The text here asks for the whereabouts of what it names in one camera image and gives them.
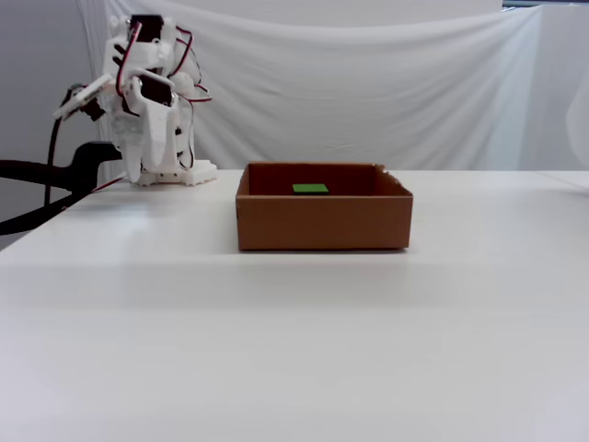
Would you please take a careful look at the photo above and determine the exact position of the brown cardboard box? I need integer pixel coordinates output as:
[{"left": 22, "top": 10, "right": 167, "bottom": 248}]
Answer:
[{"left": 235, "top": 161, "right": 414, "bottom": 253}]

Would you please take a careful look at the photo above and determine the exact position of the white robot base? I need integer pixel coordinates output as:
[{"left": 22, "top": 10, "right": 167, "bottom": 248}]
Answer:
[{"left": 132, "top": 158, "right": 219, "bottom": 188}]

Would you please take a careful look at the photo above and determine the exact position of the black clamp stand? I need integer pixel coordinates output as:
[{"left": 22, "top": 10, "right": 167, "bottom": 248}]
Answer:
[{"left": 0, "top": 141, "right": 123, "bottom": 237}]

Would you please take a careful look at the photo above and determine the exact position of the red black servo cable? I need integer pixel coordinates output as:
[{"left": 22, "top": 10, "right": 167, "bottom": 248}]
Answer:
[
  {"left": 116, "top": 20, "right": 142, "bottom": 96},
  {"left": 174, "top": 26, "right": 214, "bottom": 104}
]

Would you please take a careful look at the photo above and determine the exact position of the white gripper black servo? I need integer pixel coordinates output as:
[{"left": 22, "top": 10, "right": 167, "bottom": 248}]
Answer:
[{"left": 110, "top": 75, "right": 179, "bottom": 184}]

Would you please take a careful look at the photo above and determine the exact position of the thin red wire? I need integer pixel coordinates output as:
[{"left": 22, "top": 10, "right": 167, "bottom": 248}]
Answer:
[{"left": 62, "top": 173, "right": 127, "bottom": 211}]

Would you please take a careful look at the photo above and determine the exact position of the black camera cable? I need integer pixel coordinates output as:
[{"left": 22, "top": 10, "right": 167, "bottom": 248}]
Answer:
[{"left": 42, "top": 117, "right": 64, "bottom": 208}]

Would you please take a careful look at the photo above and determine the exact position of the white backdrop cloth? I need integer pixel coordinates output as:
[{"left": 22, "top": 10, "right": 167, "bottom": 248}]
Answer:
[{"left": 77, "top": 0, "right": 589, "bottom": 175}]

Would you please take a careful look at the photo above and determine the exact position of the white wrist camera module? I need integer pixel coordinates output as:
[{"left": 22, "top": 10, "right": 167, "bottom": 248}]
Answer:
[{"left": 52, "top": 75, "right": 115, "bottom": 123}]

